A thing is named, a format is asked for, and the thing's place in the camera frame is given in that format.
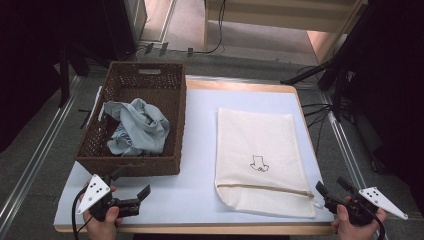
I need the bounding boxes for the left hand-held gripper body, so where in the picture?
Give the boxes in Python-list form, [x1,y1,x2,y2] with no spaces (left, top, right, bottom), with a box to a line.
[75,173,142,223]

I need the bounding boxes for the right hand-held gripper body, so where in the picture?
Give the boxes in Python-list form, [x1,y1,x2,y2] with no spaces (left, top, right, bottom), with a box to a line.
[324,186,409,227]

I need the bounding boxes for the light blue garment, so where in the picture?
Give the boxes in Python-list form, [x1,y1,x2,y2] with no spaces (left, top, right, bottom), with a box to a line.
[102,97,171,158]

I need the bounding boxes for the white mesh laundry bag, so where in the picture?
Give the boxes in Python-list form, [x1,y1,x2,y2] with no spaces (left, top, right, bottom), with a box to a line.
[214,107,317,219]

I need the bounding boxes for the brown wicker basket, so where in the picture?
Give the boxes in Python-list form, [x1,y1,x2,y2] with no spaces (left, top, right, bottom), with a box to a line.
[74,60,188,178]

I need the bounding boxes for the person's right hand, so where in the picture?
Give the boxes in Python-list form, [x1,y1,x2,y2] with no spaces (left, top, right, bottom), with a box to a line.
[330,195,388,240]

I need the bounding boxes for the person's left hand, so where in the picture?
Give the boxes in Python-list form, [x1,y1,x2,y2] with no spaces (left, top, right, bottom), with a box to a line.
[82,205,124,240]

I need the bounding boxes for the black metal stand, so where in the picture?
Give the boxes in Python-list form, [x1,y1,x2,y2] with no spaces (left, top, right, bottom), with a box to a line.
[56,39,111,108]

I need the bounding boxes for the black curtain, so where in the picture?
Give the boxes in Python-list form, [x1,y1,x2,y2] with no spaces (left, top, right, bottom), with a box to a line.
[0,0,111,154]
[346,0,424,214]

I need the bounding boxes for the black tripod stand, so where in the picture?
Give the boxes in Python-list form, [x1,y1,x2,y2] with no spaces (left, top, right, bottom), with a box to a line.
[279,0,381,121]

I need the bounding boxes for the beige wooden furniture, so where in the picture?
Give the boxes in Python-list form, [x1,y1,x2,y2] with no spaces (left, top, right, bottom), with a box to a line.
[203,0,369,64]

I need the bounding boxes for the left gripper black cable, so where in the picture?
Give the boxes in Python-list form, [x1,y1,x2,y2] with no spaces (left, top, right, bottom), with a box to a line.
[70,187,95,240]

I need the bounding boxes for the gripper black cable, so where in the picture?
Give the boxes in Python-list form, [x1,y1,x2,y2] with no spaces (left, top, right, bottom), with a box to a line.
[70,187,95,240]
[364,204,387,240]

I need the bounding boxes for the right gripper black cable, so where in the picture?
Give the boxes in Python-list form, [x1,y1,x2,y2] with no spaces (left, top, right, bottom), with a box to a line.
[364,204,387,240]

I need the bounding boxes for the metal floor rail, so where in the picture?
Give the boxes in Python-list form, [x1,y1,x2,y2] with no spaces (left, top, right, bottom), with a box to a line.
[318,89,391,240]
[0,74,83,228]

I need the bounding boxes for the black floor cable bundle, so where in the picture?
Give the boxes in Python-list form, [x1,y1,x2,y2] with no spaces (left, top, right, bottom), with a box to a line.
[299,64,334,158]

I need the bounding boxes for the thin black floor cable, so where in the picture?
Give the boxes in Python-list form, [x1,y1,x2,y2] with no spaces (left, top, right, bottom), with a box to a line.
[166,0,228,56]

